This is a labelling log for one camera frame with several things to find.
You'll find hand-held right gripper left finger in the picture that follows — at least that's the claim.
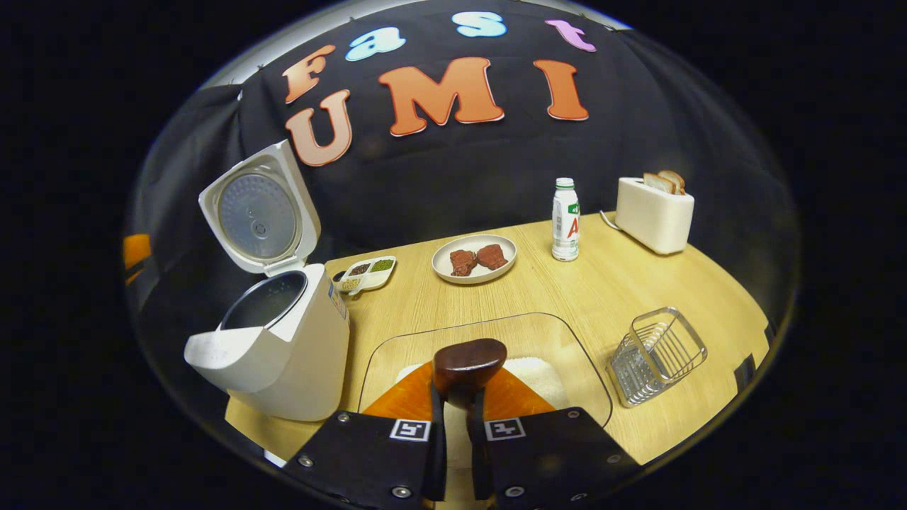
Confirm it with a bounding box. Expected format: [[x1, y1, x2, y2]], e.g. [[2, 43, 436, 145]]
[[282, 361, 449, 510]]

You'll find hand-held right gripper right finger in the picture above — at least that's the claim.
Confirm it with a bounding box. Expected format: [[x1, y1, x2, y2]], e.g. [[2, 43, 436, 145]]
[[466, 365, 646, 510]]

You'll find dark wooden spoon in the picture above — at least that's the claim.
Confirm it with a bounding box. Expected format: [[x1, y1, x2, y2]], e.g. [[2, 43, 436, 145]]
[[432, 338, 508, 426]]

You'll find white rice cooker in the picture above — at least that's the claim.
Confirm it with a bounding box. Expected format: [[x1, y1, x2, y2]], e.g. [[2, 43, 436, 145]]
[[184, 140, 351, 423]]

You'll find metal wire chopstick holder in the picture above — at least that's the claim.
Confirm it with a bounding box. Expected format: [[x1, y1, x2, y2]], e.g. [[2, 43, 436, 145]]
[[607, 307, 708, 409]]

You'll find white round plate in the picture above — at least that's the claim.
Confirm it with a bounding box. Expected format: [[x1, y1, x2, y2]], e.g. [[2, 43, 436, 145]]
[[432, 234, 518, 285]]

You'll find white compartment grain dish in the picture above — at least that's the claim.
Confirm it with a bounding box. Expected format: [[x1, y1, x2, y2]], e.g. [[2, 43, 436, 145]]
[[332, 256, 397, 296]]

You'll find white drink bottle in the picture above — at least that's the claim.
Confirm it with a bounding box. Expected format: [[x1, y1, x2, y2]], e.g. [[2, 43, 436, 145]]
[[551, 177, 580, 262]]

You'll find black backdrop cloth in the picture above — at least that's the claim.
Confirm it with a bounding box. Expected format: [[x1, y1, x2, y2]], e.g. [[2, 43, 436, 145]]
[[128, 0, 801, 312]]

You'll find white toaster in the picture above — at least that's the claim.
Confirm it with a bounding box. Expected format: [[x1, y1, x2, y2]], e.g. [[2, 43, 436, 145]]
[[615, 177, 695, 256]]

